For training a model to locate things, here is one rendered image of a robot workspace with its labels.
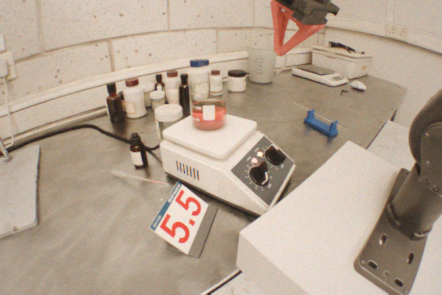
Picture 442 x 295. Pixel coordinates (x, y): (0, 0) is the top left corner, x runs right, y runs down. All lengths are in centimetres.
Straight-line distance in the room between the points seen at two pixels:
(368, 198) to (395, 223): 6
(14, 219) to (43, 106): 40
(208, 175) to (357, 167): 22
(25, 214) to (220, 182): 34
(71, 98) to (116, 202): 44
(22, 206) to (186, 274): 32
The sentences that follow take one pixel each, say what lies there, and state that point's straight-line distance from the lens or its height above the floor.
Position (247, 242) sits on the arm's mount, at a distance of 22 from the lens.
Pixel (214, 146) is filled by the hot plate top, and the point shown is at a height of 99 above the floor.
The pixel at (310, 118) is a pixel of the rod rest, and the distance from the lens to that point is 63.
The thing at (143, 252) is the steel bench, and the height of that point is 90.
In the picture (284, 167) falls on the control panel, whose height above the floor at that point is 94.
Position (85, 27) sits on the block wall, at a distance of 76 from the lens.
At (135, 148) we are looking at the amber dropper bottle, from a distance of 42.
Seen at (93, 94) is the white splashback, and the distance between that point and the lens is 74.
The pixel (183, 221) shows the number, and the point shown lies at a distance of 30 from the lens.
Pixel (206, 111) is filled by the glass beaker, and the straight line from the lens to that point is 33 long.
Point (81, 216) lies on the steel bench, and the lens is 38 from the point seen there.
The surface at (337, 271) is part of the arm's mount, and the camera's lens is 23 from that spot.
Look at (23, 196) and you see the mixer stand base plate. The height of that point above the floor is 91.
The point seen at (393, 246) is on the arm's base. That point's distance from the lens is 26.
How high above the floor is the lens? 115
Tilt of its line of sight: 28 degrees down
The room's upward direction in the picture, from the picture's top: straight up
